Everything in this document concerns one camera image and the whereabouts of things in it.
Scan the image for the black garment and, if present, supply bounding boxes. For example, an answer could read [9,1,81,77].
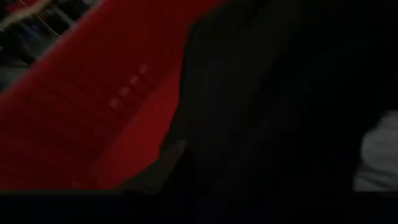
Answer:
[114,0,398,224]

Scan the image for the red plastic bin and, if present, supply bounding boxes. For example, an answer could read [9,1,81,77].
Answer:
[0,0,231,191]

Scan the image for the blue plaid shirt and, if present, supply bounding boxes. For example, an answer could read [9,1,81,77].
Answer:
[352,109,398,192]

